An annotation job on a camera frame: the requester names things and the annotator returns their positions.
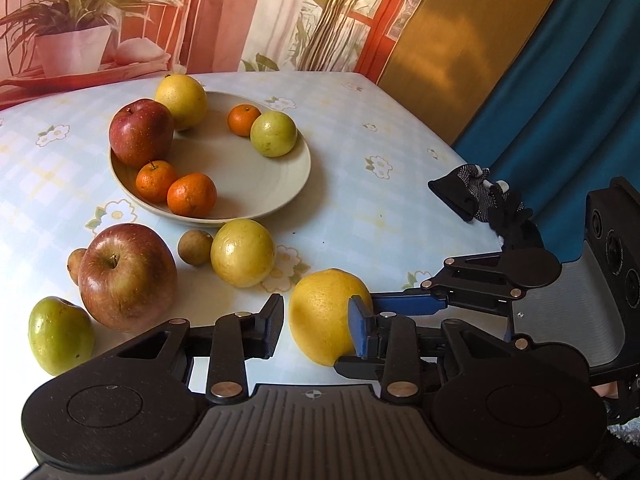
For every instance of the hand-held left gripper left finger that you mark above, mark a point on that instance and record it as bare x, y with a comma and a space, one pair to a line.
274, 325

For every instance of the black dotted glove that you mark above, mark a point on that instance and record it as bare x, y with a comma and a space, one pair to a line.
480, 205

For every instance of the green round fruit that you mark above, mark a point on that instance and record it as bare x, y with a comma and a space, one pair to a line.
60, 337
273, 133

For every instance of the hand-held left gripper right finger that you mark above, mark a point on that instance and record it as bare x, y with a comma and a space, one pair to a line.
357, 327

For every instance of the orange tangerine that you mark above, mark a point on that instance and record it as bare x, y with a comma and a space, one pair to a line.
242, 121
154, 182
192, 196

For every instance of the yellow lemon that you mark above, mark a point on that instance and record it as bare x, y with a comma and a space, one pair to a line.
182, 102

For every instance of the yellow panel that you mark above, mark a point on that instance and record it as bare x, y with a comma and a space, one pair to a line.
450, 35

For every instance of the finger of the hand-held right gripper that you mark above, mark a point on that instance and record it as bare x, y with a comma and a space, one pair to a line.
357, 369
410, 303

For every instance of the small brown round fruit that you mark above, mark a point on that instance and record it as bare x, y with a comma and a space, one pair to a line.
76, 266
195, 247

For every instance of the yellow-green round fruit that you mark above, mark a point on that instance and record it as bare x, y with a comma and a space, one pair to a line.
243, 253

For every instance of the blue curtain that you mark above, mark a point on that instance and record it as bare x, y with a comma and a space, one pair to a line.
565, 85

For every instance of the floral checked tablecloth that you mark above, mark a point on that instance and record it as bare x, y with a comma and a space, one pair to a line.
350, 160

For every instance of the large yellow grapefruit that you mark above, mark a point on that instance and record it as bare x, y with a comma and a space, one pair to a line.
320, 315

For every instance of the cream round plate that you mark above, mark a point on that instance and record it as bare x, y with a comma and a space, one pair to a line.
240, 175

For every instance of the printed plant backdrop poster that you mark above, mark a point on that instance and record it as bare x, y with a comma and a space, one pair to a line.
225, 10

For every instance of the large red apple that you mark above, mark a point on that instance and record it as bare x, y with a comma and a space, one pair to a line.
127, 280

